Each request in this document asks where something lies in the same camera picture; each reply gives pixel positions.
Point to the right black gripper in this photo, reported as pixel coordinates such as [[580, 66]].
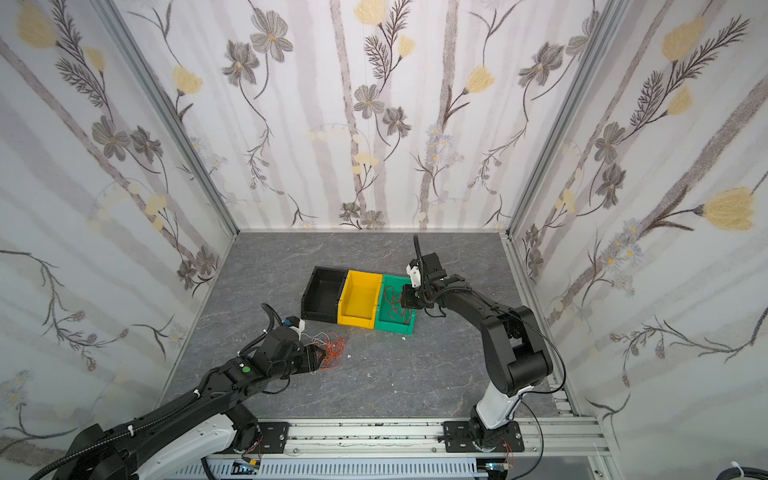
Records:
[[411, 297]]

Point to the green plastic bin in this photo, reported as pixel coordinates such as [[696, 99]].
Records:
[[391, 316]]

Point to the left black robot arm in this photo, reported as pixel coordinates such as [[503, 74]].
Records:
[[210, 418]]

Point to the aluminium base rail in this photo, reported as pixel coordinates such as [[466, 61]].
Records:
[[425, 437]]

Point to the yellow plastic bin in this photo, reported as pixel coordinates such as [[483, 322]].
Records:
[[359, 301]]

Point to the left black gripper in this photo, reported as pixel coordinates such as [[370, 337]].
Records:
[[309, 357]]

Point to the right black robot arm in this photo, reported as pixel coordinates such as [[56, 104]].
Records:
[[516, 353]]

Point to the white slotted cable duct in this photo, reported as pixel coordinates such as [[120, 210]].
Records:
[[328, 468]]

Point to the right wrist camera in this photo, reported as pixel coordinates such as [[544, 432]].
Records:
[[414, 273]]

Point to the black plastic bin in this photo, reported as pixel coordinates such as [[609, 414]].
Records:
[[320, 300]]

